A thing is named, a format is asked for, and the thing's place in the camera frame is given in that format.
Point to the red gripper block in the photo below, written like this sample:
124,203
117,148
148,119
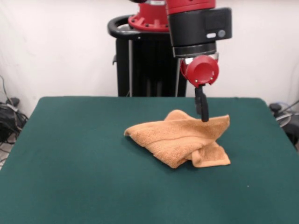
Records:
202,70

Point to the tan terry towel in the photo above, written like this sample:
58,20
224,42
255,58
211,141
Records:
177,140

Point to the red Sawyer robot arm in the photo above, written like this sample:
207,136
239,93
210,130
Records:
194,28

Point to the dark green table cloth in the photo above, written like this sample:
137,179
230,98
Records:
93,163

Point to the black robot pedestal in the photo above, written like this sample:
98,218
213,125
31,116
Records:
151,74

